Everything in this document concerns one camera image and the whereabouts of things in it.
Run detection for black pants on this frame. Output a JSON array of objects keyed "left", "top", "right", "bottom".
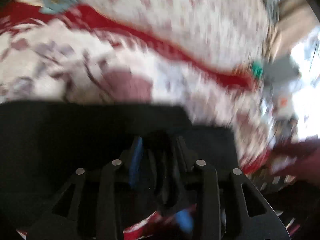
[{"left": 1, "top": 101, "right": 238, "bottom": 230}]

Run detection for red white plush blanket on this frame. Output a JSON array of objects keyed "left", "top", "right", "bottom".
[{"left": 1, "top": 2, "right": 268, "bottom": 239}]

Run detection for beige curtain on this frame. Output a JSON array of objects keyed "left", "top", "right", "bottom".
[{"left": 268, "top": 0, "right": 319, "bottom": 61}]

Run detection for white floral bed sheet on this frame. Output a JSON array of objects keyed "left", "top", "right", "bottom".
[{"left": 84, "top": 0, "right": 271, "bottom": 72}]

